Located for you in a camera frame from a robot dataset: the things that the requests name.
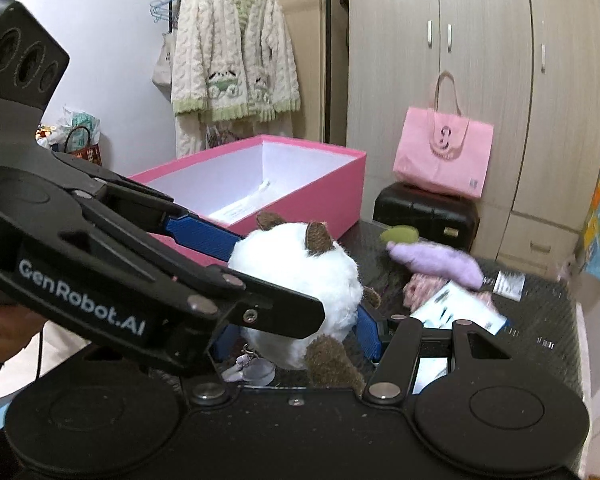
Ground blue wire hangers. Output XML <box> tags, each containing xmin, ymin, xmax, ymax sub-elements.
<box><xmin>149</xmin><ymin>0</ymin><xmax>181</xmax><ymax>24</ymax></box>

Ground white paper sheet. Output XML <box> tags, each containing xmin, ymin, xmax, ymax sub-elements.
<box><xmin>207</xmin><ymin>180</ymin><xmax>274</xmax><ymax>226</ymax></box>

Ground pink cardboard box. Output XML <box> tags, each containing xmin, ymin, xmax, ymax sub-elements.
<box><xmin>127</xmin><ymin>134</ymin><xmax>368</xmax><ymax>266</ymax></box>

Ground pale pink plastic bag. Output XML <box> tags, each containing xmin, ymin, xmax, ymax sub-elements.
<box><xmin>555</xmin><ymin>257</ymin><xmax>582</xmax><ymax>282</ymax></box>

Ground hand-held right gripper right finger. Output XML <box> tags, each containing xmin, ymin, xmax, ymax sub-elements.
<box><xmin>357</xmin><ymin>304</ymin><xmax>513</xmax><ymax>408</ymax></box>

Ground purple plush toy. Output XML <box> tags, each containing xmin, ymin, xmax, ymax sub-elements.
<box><xmin>387</xmin><ymin>240</ymin><xmax>485</xmax><ymax>292</ymax></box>

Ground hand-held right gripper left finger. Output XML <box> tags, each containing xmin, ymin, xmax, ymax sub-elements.
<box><xmin>182</xmin><ymin>324</ymin><xmax>243</xmax><ymax>409</ymax></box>

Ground canvas tote bag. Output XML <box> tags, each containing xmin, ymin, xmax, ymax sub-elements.
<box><xmin>152</xmin><ymin>32</ymin><xmax>179</xmax><ymax>102</ymax></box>

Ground green powder puff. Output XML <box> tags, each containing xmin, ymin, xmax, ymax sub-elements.
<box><xmin>379</xmin><ymin>225</ymin><xmax>421</xmax><ymax>245</ymax></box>

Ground black clothes rack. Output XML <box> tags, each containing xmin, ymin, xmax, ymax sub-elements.
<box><xmin>167</xmin><ymin>0</ymin><xmax>334</xmax><ymax>145</ymax></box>

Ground black cable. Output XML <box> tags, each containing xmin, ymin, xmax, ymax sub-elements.
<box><xmin>34</xmin><ymin>327</ymin><xmax>45</xmax><ymax>380</ymax></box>

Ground person's left hand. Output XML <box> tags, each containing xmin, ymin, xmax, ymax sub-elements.
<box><xmin>0</xmin><ymin>280</ymin><xmax>48</xmax><ymax>366</ymax></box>

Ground blue bucket of flowers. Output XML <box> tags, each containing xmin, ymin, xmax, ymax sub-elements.
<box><xmin>35</xmin><ymin>122</ymin><xmax>66</xmax><ymax>149</ymax></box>

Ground white green plastic bag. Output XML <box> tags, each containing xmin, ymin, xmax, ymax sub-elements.
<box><xmin>60</xmin><ymin>105</ymin><xmax>102</xmax><ymax>146</ymax></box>

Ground pink tote bag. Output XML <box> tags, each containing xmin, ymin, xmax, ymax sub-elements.
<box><xmin>392</xmin><ymin>71</ymin><xmax>495</xmax><ymax>200</ymax></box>

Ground tall beige cabinet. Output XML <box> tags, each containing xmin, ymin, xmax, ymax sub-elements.
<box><xmin>280</xmin><ymin>0</ymin><xmax>351</xmax><ymax>144</ymax></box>

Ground cream fluffy cardigan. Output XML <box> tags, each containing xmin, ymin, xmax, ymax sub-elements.
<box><xmin>170</xmin><ymin>0</ymin><xmax>302</xmax><ymax>122</ymax></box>

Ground black suitcase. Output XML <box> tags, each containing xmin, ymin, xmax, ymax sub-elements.
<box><xmin>372</xmin><ymin>182</ymin><xmax>481</xmax><ymax>254</ymax></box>

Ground pink fluffy cloth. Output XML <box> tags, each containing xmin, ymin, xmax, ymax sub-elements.
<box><xmin>402</xmin><ymin>272</ymin><xmax>499</xmax><ymax>312</ymax></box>

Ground blue white mask packet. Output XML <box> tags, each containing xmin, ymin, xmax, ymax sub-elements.
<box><xmin>410</xmin><ymin>280</ymin><xmax>509</xmax><ymax>394</ymax></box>

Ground white plush ball toy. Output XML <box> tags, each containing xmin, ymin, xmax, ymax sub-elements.
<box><xmin>227</xmin><ymin>211</ymin><xmax>384</xmax><ymax>391</ymax></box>

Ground small white sachet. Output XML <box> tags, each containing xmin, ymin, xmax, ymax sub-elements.
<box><xmin>492</xmin><ymin>270</ymin><xmax>525</xmax><ymax>302</ymax></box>

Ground light wood three-door wardrobe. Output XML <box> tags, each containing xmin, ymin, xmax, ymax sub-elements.
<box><xmin>347</xmin><ymin>0</ymin><xmax>600</xmax><ymax>279</ymax></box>

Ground cream fluffy pants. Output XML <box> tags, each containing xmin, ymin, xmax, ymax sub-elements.
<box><xmin>174</xmin><ymin>109</ymin><xmax>294</xmax><ymax>159</ymax></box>

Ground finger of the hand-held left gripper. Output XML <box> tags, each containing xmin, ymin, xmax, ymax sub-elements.
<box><xmin>80</xmin><ymin>184</ymin><xmax>327</xmax><ymax>341</ymax></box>
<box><xmin>55</xmin><ymin>152</ymin><xmax>244</xmax><ymax>264</ymax></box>

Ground red woven basket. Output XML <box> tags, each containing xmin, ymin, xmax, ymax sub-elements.
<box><xmin>64</xmin><ymin>126</ymin><xmax>104</xmax><ymax>167</ymax></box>

